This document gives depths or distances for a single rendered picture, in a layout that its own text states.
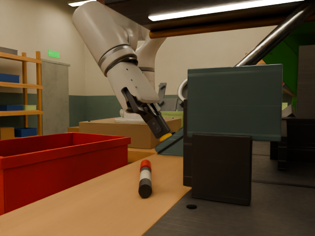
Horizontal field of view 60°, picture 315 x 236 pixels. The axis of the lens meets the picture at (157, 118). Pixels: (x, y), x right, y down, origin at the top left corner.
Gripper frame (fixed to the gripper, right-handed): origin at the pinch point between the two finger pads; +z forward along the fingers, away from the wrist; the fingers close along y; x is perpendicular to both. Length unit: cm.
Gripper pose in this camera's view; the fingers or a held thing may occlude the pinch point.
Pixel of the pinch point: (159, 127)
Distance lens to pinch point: 57.1
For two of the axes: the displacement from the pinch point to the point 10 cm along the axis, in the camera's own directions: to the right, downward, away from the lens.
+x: 7.5, -5.5, -3.7
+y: -4.1, 0.5, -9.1
